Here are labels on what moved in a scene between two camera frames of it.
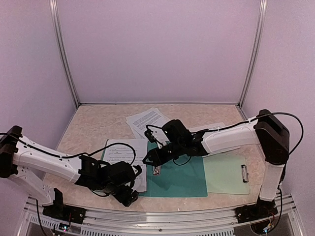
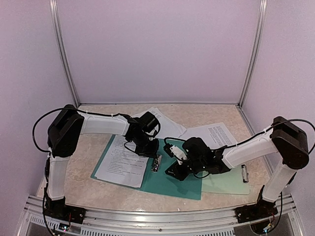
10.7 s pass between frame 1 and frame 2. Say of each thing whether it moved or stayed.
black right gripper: moved
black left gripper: moved
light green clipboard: stayed
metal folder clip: moved
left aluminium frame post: stayed
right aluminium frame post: stayed
